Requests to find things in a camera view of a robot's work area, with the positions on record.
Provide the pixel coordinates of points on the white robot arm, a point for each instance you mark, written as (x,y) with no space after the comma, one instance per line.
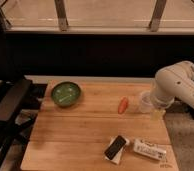
(173,81)

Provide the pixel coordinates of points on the orange carrot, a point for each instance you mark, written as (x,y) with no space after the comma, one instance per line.
(123,105)

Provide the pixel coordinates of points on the green bowl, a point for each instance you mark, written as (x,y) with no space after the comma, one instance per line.
(66,94)

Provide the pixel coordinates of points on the black smartphone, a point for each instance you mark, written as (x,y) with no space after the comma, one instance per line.
(115,147)

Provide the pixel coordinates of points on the white card under phone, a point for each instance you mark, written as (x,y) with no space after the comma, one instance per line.
(116,160)

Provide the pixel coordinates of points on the white printed package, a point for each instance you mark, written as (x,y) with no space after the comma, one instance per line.
(149,150)

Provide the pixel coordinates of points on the black office chair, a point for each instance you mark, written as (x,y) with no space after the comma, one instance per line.
(10,107)

